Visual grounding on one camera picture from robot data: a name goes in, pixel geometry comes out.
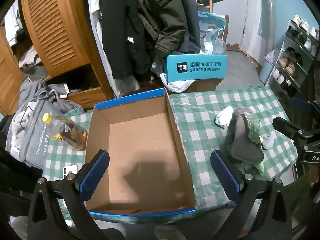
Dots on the grey-brown sock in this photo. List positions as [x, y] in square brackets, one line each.
[238, 127]

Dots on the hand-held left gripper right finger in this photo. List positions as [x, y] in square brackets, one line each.
[223, 177]

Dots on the blue and white plastic bag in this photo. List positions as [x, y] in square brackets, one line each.
[210, 25]

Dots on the grey tote bag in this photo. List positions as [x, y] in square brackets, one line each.
[37, 140]

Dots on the metal shoe rack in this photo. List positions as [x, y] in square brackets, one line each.
[280, 55]

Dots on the teal shoe box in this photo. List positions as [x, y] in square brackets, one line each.
[197, 67]

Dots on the yellow-capped plastic bottle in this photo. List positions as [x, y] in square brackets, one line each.
[67, 132]

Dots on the grey hoodie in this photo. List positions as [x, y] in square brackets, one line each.
[32, 90]

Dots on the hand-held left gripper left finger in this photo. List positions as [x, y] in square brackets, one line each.
[95, 172]

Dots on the wooden drawer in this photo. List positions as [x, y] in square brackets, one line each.
[87, 97]

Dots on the olive green hanging jacket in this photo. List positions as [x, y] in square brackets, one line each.
[170, 17]

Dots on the small pale blue sock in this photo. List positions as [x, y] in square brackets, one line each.
[268, 142]

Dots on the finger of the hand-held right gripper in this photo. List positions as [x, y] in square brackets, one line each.
[300, 103]
[287, 126]

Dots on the grey clothes pile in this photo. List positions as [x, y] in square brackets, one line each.
[32, 62]

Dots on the light grey cloth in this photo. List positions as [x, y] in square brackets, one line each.
[17, 130]

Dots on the light blue trash bin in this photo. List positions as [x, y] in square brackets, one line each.
[266, 72]

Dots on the wooden louvered wardrobe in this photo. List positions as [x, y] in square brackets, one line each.
[57, 17]

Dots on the person's right hand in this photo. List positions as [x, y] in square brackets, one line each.
[315, 176]

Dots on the hanging dark jackets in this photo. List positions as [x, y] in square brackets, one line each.
[96, 42]

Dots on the dark blue hanging coat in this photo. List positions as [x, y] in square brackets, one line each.
[192, 30]

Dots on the white smartphone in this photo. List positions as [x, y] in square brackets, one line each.
[71, 170]

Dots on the white door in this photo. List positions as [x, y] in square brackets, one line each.
[255, 17]

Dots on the green checkered tablecloth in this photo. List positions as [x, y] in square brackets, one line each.
[212, 100]

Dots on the dark grey sock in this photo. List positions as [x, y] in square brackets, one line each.
[246, 152]

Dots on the brown cardboard box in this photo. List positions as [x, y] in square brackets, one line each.
[207, 85]

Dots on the blue-rimmed cardboard box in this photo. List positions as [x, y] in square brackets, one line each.
[145, 155]

